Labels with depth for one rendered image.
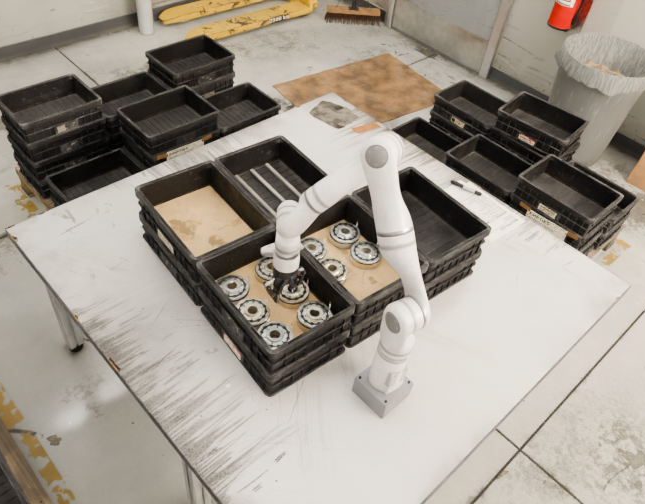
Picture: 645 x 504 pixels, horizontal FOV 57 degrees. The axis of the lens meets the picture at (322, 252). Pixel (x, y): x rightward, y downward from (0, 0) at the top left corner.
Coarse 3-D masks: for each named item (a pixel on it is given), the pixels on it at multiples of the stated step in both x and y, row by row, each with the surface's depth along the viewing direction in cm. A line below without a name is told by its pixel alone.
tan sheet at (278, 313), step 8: (248, 264) 190; (232, 272) 187; (240, 272) 188; (248, 272) 188; (216, 280) 184; (256, 280) 186; (256, 288) 184; (264, 288) 184; (256, 296) 182; (264, 296) 182; (312, 296) 184; (272, 304) 180; (272, 312) 178; (280, 312) 178; (288, 312) 178; (296, 312) 179; (272, 320) 176; (280, 320) 176; (288, 320) 176; (296, 328) 175; (296, 336) 173
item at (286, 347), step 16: (208, 256) 178; (304, 256) 181; (320, 272) 177; (336, 288) 175; (224, 304) 168; (352, 304) 170; (240, 320) 163; (336, 320) 166; (256, 336) 159; (304, 336) 161; (272, 352) 156
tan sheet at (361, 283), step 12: (324, 228) 205; (360, 240) 203; (336, 252) 198; (348, 252) 198; (348, 264) 195; (384, 264) 196; (348, 276) 191; (360, 276) 191; (372, 276) 192; (384, 276) 192; (396, 276) 193; (348, 288) 187; (360, 288) 188; (372, 288) 188
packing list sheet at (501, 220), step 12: (456, 192) 247; (468, 192) 248; (468, 204) 242; (480, 204) 243; (492, 204) 244; (480, 216) 238; (492, 216) 239; (504, 216) 239; (516, 216) 240; (492, 228) 234; (504, 228) 234; (492, 240) 229
